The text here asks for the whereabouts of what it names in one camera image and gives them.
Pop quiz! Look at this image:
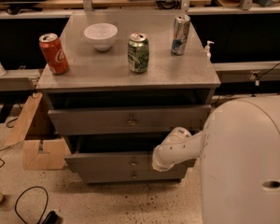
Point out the cardboard box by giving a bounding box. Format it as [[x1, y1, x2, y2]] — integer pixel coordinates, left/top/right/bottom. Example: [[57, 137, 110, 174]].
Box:
[[5, 92, 70, 171]]

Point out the grey drawer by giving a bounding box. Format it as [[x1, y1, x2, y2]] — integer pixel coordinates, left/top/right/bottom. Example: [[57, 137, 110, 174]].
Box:
[[49, 105, 211, 135], [64, 135, 197, 174], [80, 170, 186, 183]]

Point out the silver blue energy can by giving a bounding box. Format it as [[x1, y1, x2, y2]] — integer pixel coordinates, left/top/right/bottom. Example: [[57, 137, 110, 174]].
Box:
[[171, 15, 190, 55]]

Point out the grey bottom drawer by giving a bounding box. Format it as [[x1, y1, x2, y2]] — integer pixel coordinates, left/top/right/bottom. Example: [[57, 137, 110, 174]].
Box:
[[80, 170, 186, 183]]

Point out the black power adapter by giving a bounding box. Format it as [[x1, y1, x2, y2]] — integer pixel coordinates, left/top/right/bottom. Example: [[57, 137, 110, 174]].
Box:
[[42, 211, 59, 224]]

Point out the white bowl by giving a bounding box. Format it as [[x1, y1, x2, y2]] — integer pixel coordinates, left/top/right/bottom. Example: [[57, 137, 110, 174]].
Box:
[[84, 23, 118, 51]]

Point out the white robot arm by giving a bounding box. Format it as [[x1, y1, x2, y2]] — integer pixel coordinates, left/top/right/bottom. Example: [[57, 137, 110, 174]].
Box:
[[152, 95, 280, 224]]

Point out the black floor cable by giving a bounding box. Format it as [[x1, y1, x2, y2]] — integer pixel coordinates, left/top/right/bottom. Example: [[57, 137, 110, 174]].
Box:
[[14, 186, 49, 224]]

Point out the grey top drawer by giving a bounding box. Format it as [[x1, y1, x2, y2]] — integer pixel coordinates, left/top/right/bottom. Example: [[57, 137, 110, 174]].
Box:
[[49, 105, 211, 135]]

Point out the grey drawer cabinet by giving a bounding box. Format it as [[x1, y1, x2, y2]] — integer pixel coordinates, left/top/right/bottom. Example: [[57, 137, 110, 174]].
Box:
[[36, 13, 222, 185]]

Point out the white pump bottle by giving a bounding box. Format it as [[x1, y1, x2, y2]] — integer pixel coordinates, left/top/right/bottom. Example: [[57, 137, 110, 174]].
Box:
[[204, 40, 215, 61]]

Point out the green soda can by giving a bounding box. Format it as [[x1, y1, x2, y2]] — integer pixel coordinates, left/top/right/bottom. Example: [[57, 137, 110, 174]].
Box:
[[128, 33, 149, 74]]

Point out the red cola can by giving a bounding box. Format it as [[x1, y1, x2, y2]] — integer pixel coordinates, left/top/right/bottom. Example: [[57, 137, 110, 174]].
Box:
[[39, 33, 69, 75]]

